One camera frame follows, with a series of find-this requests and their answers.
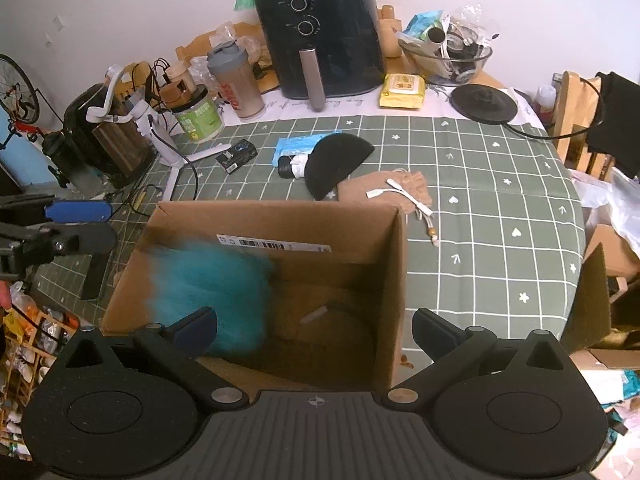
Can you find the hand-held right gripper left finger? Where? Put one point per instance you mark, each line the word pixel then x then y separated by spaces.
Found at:
pixel 197 327

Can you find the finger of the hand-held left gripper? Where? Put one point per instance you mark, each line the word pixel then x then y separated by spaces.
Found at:
pixel 90 239
pixel 75 211

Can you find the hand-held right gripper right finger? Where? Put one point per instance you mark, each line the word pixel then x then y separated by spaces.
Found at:
pixel 430 332

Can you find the teal fluffy plush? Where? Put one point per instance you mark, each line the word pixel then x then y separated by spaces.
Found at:
pixel 210 280

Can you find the black beanie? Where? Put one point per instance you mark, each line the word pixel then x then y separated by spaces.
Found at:
pixel 335 162

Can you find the black water bottle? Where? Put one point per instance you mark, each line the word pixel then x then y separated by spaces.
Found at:
pixel 67 160

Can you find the black countertop appliance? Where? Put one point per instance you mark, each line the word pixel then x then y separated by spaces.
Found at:
pixel 107 130

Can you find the bicycle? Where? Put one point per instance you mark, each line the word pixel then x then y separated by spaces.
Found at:
pixel 20 125

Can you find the white phone tripod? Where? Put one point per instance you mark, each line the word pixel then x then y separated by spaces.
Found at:
pixel 167 152

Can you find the shoe rack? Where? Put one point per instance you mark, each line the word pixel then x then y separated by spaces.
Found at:
pixel 30 360

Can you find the green label jar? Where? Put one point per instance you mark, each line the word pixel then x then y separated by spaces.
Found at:
pixel 200 117

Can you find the small brown bottle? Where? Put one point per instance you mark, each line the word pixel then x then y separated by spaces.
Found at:
pixel 176 87

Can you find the small black box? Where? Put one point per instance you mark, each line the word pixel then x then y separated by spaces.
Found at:
pixel 237 155

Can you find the brown cardboard box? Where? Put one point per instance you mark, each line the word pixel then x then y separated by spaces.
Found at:
pixel 607 255

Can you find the blue packet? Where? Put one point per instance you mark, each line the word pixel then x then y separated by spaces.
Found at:
pixel 295 145

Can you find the grey shaker bottle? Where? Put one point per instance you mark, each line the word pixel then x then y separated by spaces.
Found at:
pixel 237 82

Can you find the white plastic bag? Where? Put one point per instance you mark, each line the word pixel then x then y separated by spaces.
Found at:
pixel 615 200

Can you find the black kettle base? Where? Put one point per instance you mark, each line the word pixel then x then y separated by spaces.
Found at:
pixel 482 102

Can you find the yellow wet wipes pack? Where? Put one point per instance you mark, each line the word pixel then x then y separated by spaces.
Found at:
pixel 402 90

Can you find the red label bottle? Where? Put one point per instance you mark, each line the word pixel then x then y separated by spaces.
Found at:
pixel 545 102

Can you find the glass bowl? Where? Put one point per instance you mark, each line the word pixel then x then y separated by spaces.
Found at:
pixel 435 67

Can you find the wooden chair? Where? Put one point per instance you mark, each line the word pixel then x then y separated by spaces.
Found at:
pixel 572 105

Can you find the cardboard tube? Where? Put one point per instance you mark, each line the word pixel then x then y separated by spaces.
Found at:
pixel 436 35

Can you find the wooden block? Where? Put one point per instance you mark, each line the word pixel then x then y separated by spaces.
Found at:
pixel 390 30

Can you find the black air fryer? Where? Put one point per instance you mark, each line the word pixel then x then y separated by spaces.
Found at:
pixel 330 35

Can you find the teal packet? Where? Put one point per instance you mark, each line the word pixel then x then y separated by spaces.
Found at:
pixel 420 22

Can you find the clear plastic bag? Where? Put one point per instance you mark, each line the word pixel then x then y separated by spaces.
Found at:
pixel 475 20

